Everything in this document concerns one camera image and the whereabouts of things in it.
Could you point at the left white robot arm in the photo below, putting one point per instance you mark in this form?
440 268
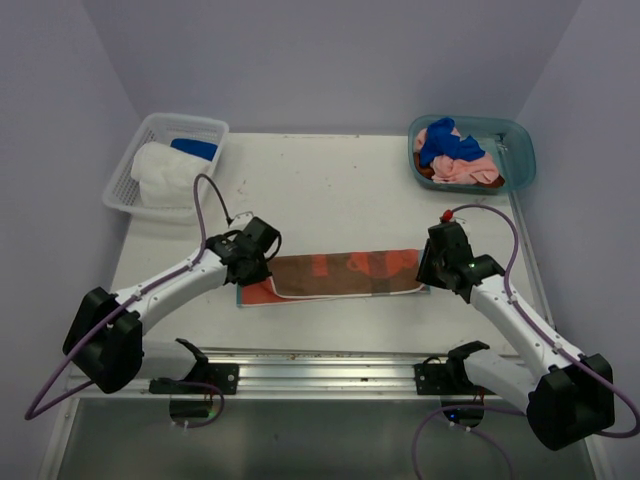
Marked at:
107 339

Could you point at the teal plastic tub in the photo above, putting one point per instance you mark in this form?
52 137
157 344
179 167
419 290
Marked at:
508 143

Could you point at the white plastic mesh basket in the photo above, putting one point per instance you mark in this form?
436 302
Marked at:
122 192

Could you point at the dark red towel in tub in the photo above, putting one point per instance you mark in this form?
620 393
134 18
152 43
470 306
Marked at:
487 178

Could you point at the aluminium mounting rail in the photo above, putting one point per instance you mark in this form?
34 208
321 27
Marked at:
317 375

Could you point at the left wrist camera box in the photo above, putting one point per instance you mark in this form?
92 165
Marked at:
241 219

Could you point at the blue rolled towel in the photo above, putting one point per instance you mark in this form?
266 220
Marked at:
197 148

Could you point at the blue crumpled towel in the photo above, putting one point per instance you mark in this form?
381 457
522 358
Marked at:
442 139

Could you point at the white rolled towel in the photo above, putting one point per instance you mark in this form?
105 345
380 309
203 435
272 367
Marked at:
165 176

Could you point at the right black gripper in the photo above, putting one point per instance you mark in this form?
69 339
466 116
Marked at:
424 274

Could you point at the pink crumpled towel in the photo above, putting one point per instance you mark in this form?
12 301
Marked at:
443 169

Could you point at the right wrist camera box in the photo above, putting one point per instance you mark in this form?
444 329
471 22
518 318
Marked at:
451 217

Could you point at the orange brown patterned towel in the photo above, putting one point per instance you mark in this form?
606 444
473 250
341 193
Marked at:
314 277

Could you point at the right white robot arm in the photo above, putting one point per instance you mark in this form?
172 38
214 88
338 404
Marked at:
563 393

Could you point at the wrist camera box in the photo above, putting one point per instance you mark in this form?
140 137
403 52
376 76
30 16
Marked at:
241 219
451 217

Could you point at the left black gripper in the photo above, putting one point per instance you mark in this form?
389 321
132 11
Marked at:
258 275

